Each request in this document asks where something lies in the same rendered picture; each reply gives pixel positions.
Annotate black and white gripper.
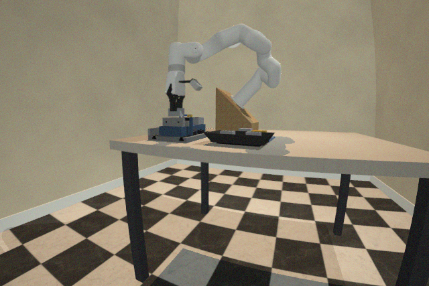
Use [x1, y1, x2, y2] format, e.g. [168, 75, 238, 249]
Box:
[166, 70, 185, 111]

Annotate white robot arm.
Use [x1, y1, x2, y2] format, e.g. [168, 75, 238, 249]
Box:
[168, 23, 281, 109]

